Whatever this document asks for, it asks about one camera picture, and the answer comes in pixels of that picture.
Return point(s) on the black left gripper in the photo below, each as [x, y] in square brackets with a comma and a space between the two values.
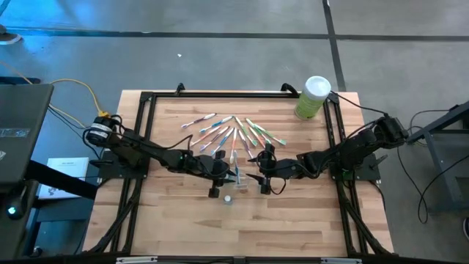
[203, 165]

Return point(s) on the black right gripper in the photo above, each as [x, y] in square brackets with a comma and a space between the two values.
[284, 169]

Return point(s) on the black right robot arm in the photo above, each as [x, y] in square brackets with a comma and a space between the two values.
[348, 150]

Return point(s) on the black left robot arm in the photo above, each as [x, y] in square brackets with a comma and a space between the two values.
[139, 148]

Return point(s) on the green wipes canister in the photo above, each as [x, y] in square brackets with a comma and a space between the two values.
[311, 99]

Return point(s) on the white booklet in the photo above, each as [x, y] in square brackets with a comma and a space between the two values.
[73, 165]

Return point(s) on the black support beam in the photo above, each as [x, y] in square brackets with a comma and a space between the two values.
[62, 179]

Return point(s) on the dark grey monitor panel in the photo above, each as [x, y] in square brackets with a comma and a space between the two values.
[22, 117]

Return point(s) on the black stand with indicator light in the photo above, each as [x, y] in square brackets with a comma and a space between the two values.
[12, 205]

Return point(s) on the round floor stand base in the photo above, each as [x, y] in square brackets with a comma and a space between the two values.
[9, 36]

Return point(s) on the black aluminium table frame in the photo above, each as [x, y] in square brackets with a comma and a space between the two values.
[220, 94]

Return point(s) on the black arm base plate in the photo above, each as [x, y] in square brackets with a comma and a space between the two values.
[110, 168]
[366, 170]

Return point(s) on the silver bracket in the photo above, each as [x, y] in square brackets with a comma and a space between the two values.
[135, 260]
[340, 261]

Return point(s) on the black desk frame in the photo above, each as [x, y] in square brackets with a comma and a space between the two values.
[436, 124]

